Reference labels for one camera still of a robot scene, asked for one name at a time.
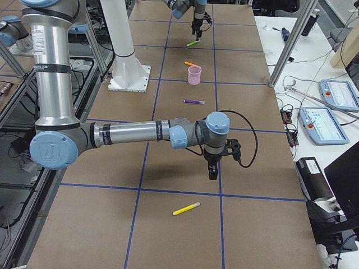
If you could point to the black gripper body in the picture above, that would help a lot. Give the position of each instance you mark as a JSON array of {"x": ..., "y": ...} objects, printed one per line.
[
  {"x": 196, "y": 22},
  {"x": 211, "y": 158}
]

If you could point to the black water bottle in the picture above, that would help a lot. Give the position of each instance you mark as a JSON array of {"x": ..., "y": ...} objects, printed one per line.
[{"x": 311, "y": 21}]

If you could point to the orange highlighter pen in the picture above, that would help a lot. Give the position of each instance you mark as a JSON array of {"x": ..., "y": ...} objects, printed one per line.
[{"x": 189, "y": 63}]

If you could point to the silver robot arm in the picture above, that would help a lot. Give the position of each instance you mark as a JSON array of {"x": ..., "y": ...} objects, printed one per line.
[
  {"x": 61, "y": 138},
  {"x": 179, "y": 8}
]

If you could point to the far blue teach pendant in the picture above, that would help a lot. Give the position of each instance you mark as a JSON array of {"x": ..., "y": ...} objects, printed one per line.
[{"x": 341, "y": 94}]

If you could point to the yellow highlighter pen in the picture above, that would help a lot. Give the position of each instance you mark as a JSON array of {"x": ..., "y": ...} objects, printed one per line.
[{"x": 186, "y": 208}]

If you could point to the black box with label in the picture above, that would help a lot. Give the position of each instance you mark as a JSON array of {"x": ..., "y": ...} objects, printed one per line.
[{"x": 312, "y": 180}]

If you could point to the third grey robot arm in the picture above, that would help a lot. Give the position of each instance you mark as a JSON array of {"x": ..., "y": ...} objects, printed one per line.
[{"x": 14, "y": 32}]

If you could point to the aluminium frame post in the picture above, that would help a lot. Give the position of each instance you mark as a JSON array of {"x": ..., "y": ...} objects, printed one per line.
[{"x": 291, "y": 42}]

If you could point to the near blue teach pendant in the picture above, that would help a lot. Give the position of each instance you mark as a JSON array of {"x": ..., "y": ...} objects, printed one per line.
[{"x": 322, "y": 126}]

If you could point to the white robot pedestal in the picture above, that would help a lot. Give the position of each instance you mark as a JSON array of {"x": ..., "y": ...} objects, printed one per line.
[{"x": 128, "y": 74}]

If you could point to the green highlighter pen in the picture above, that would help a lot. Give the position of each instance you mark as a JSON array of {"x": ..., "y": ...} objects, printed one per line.
[{"x": 192, "y": 43}]

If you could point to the black monitor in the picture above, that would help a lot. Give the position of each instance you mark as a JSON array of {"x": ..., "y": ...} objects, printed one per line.
[{"x": 342, "y": 176}]

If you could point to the blue teach pendant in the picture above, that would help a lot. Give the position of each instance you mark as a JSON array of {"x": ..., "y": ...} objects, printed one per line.
[
  {"x": 322, "y": 126},
  {"x": 341, "y": 94}
]

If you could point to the pink mesh pen holder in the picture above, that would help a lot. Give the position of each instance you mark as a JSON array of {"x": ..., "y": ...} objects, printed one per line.
[{"x": 194, "y": 74}]

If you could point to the purple marker pen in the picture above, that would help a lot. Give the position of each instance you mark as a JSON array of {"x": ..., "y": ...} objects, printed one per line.
[{"x": 194, "y": 102}]

